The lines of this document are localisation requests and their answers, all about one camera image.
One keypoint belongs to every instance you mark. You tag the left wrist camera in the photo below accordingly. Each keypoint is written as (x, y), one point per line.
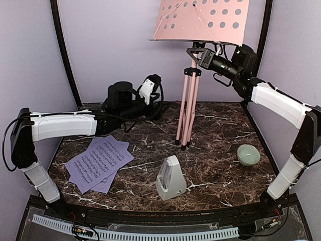
(148, 89)

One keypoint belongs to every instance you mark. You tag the white metronome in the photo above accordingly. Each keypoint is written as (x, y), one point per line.
(170, 181)

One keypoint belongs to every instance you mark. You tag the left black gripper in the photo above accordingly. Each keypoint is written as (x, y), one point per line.
(155, 111)

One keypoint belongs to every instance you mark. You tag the black frame post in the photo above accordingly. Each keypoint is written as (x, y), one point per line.
(63, 51)
(263, 35)

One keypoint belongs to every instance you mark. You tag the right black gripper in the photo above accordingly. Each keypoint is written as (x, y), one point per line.
(206, 57)

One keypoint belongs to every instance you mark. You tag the pale green bowl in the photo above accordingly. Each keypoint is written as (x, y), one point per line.
(248, 155)

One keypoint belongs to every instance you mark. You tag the right black frame post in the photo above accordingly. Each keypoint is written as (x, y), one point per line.
(263, 35)

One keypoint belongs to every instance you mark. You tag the white slotted cable duct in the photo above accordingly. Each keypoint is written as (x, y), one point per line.
(132, 233)

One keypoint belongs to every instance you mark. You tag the purple sheet music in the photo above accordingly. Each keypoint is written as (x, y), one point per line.
(106, 183)
(97, 163)

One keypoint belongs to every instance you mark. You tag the small circuit board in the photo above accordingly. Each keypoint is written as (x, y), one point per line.
(82, 231)

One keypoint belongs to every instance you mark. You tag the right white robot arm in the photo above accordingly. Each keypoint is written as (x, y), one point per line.
(304, 117)

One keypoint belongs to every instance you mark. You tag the pink music stand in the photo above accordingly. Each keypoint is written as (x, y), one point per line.
(200, 22)

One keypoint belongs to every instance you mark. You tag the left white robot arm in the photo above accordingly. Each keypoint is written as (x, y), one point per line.
(123, 104)

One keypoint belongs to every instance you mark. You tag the left black frame post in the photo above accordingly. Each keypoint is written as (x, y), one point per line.
(63, 51)

